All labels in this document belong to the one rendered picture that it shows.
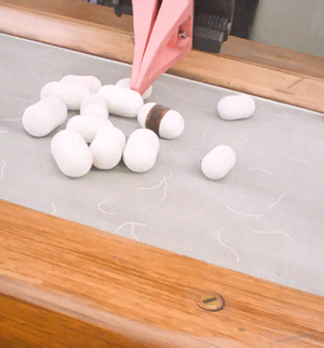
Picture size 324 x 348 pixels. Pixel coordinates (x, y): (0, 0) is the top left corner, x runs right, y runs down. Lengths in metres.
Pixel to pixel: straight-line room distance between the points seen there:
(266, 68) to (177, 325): 0.37
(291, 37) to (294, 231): 2.17
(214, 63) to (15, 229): 0.34
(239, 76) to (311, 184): 0.18
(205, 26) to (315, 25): 2.00
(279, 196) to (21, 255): 0.19
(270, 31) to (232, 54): 1.92
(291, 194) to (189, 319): 0.18
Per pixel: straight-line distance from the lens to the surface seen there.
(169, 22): 0.43
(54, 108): 0.37
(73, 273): 0.22
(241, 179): 0.37
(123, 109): 0.41
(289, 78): 0.54
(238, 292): 0.23
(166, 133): 0.39
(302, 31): 2.47
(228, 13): 0.47
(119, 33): 0.56
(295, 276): 0.29
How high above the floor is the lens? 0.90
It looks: 28 degrees down
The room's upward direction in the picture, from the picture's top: 11 degrees clockwise
